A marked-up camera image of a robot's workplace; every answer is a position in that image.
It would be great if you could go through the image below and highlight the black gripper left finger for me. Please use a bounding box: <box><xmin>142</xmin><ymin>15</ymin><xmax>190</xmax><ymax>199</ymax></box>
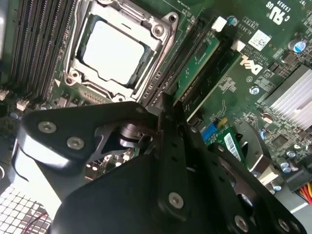
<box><xmin>6</xmin><ymin>94</ymin><xmax>193</xmax><ymax>221</ymax></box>

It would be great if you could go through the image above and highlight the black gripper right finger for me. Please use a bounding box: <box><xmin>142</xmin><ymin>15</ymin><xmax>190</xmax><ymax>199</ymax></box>
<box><xmin>174</xmin><ymin>100</ymin><xmax>307</xmax><ymax>234</ymax></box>

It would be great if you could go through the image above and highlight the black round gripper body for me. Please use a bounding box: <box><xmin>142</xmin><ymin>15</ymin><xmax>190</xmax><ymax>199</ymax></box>
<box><xmin>50</xmin><ymin>121</ymin><xmax>236</xmax><ymax>234</ymax></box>

